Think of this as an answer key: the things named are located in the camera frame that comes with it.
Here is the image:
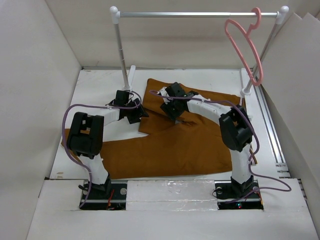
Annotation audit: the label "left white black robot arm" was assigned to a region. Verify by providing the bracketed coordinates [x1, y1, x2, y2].
[62, 90, 149, 199]

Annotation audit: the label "white metal clothes rack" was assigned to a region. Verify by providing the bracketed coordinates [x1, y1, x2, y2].
[109, 5, 290, 98]

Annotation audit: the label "brown trousers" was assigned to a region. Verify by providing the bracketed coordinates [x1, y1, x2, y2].
[61, 78, 257, 180]

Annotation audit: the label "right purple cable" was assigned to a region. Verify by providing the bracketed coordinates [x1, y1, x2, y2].
[149, 89, 293, 205]

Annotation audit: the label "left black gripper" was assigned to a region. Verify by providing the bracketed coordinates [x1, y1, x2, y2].
[124, 99, 148, 124]

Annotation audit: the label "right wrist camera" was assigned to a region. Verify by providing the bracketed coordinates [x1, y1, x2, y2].
[158, 86, 171, 104]

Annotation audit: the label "pink plastic hanger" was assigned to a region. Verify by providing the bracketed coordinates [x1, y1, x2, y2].
[224, 7, 264, 86]

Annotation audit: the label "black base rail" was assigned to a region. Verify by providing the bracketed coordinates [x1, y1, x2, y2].
[79, 179, 264, 212]

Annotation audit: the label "purple cable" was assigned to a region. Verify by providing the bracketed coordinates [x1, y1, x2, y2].
[61, 90, 143, 208]
[149, 89, 293, 205]

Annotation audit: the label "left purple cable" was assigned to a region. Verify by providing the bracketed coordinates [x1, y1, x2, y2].
[61, 90, 143, 208]

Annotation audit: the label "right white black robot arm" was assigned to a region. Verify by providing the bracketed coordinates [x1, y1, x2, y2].
[157, 82, 253, 198]

